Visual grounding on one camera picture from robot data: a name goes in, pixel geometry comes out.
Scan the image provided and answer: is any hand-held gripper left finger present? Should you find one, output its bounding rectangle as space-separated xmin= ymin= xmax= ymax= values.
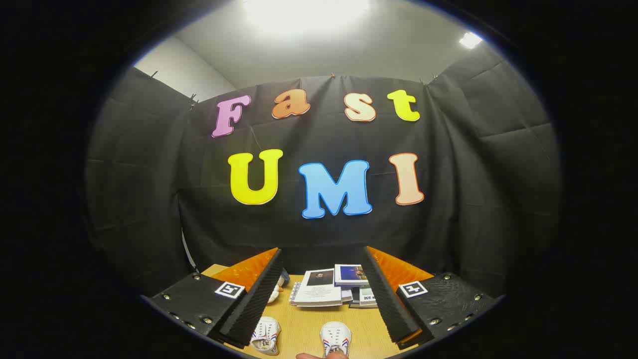
xmin=141 ymin=247 xmax=285 ymax=350

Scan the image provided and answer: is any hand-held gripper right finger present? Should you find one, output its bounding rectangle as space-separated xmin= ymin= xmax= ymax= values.
xmin=361 ymin=245 xmax=504 ymax=350

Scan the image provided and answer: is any white striped canvas shoe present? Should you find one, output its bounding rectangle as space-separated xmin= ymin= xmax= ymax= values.
xmin=249 ymin=316 xmax=282 ymax=356
xmin=319 ymin=321 xmax=352 ymax=359

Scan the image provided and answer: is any white duck plush toy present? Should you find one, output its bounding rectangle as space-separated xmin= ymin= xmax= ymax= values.
xmin=267 ymin=280 xmax=286 ymax=305

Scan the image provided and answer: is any white portrait cover book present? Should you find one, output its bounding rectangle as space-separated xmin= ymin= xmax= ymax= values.
xmin=290 ymin=268 xmax=345 ymax=307

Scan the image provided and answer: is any large ceiling light panel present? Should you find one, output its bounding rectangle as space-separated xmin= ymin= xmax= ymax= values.
xmin=243 ymin=0 xmax=372 ymax=36

